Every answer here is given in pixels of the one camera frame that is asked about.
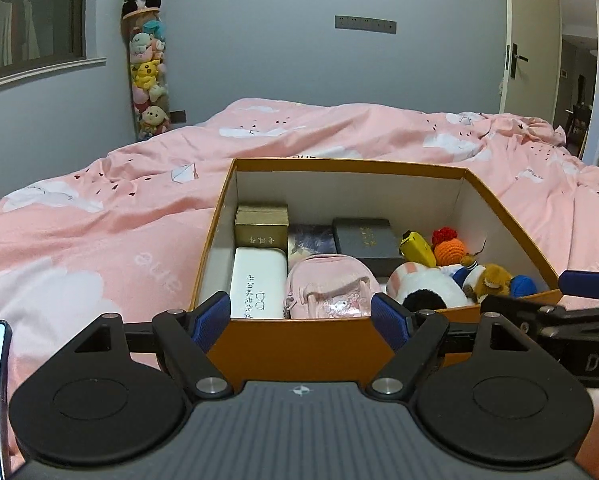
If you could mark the yellow toy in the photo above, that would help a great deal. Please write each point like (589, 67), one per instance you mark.
(419, 250)

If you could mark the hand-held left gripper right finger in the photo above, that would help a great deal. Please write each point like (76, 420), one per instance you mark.
(389, 317)

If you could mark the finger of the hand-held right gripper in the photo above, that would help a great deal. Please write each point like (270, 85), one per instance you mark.
(589, 285)
(509, 305)

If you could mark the clear tube of plush toys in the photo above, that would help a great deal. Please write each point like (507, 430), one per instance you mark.
(147, 75)

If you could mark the red orange crocheted toy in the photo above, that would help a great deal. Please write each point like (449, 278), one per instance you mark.
(449, 247)

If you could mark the pink printed blanket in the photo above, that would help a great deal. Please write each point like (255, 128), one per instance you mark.
(79, 240)

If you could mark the door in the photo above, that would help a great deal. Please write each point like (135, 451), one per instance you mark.
(534, 20)

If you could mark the white plush with black pompom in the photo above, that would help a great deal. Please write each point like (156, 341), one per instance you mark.
(429, 282)

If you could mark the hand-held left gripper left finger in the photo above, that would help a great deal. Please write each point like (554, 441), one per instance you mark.
(212, 317)

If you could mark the white rectangular box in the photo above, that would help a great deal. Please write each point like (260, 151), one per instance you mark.
(257, 280)

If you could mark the dark grey box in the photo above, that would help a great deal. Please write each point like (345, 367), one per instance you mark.
(367, 245)

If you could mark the pink mini backpack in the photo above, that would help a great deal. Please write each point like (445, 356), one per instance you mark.
(329, 285)

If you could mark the small black wall socket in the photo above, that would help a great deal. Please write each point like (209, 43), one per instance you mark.
(178, 116)

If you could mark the window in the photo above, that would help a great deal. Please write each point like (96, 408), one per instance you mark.
(29, 20)

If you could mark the gold box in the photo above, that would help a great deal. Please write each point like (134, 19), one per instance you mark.
(259, 230)

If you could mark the brown bear plush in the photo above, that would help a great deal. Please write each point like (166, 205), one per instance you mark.
(494, 280)

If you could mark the grey wall socket panel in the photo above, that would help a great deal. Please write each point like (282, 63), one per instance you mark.
(365, 25)

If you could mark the illustrated purple box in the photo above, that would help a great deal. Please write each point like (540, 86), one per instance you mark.
(312, 242)

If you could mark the orange cardboard box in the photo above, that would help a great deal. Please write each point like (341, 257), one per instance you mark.
(289, 355)

